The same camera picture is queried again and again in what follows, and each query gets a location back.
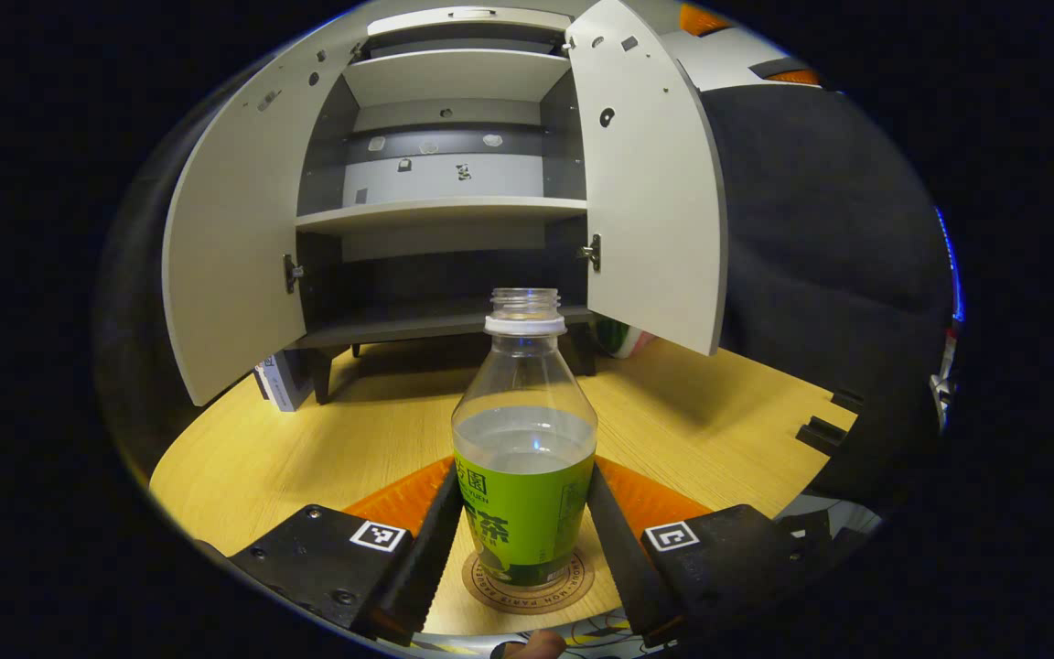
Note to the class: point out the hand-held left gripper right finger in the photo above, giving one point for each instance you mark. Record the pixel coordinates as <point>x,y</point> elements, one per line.
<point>623,558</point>

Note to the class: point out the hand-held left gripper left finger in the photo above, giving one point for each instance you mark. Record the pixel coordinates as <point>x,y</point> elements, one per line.
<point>426,549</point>

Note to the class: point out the round brown coaster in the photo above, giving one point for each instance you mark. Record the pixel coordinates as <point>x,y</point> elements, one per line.
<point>527,599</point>

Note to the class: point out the clear bottle with green label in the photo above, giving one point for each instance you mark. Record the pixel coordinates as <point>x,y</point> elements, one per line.
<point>523,458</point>

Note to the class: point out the white and grey cabinet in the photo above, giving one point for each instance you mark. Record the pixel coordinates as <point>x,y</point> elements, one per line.
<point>454,265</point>

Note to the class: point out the white cabinet door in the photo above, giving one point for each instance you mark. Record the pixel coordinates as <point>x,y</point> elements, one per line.
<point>655,210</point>
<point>234,247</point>

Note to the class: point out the white cabinet shelf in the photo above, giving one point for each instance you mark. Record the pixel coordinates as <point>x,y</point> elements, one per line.
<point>454,75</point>
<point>435,215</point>

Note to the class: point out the white cabinet drawer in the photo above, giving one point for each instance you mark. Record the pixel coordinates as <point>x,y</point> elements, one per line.
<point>417,20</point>

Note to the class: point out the grey blue book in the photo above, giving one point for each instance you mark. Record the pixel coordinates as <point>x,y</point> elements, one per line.
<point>291,380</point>

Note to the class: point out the green and white striped object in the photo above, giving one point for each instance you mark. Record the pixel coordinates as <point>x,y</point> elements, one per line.
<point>623,339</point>

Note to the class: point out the dark blue book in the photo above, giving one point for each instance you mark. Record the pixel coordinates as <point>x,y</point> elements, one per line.
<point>258,377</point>

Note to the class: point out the dark notched object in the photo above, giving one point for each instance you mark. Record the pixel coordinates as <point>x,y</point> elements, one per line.
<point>829,426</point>

